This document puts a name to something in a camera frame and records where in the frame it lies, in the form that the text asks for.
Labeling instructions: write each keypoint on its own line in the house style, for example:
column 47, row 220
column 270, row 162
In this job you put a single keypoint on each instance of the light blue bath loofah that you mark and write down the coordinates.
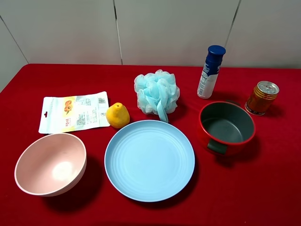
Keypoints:
column 157, row 93

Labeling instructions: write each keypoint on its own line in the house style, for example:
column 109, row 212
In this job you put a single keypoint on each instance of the blue and white bottle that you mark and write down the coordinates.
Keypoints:
column 210, row 71

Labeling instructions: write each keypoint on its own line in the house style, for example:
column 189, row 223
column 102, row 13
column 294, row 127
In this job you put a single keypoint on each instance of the pink bowl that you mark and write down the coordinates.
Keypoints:
column 52, row 165

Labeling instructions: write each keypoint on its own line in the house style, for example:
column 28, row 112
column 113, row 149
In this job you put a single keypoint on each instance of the gold drink can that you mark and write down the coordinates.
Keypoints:
column 261, row 98

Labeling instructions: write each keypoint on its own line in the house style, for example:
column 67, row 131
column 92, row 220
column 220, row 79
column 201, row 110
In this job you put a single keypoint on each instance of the white snack pouch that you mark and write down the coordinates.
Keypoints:
column 74, row 113

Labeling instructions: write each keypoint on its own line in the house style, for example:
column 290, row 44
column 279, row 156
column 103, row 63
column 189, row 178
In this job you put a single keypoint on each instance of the light blue plate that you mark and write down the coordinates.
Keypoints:
column 149, row 161

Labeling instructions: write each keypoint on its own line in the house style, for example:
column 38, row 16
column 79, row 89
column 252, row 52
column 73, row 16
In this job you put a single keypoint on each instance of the red pot with grey inside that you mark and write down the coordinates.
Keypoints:
column 224, row 128

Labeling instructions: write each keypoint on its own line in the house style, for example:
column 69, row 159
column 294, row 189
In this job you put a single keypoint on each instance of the yellow lemon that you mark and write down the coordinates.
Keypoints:
column 117, row 115

